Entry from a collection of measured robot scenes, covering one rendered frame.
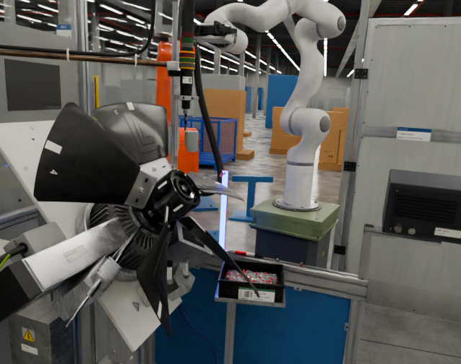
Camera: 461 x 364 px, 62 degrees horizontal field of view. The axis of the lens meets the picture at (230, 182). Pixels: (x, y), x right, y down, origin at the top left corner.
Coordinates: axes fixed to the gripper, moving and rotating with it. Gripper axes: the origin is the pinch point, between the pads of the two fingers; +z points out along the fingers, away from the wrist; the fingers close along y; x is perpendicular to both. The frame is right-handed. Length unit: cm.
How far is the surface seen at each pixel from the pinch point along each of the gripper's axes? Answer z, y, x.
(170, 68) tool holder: 13.8, 2.6, -12.8
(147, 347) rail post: -24, 32, -132
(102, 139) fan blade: 36.0, 7.6, -30.0
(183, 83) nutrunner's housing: 11.8, -0.4, -16.3
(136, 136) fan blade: 13.4, 13.5, -31.8
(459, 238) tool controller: -22, -80, -58
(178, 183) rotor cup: 21.5, -4.4, -41.8
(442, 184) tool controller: -21, -72, -42
